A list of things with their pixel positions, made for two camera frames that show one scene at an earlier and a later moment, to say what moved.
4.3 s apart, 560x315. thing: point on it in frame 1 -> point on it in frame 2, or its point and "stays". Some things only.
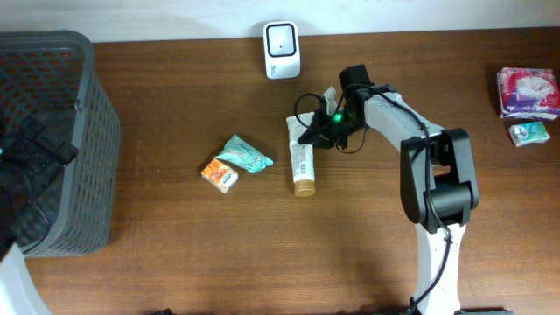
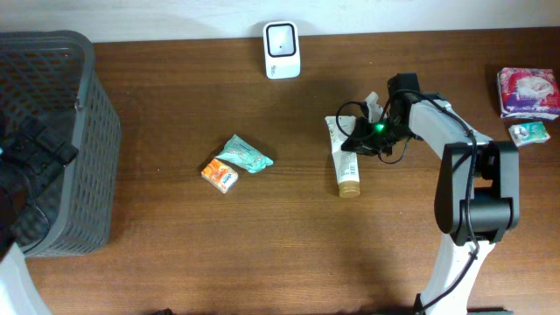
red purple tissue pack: x=528 y=94 stays
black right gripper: x=318 y=131 -> x=363 y=144
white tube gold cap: x=303 y=155 -> x=346 y=161
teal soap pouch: x=246 y=155 stays
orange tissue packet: x=220 y=176 stays
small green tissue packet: x=528 y=133 stays
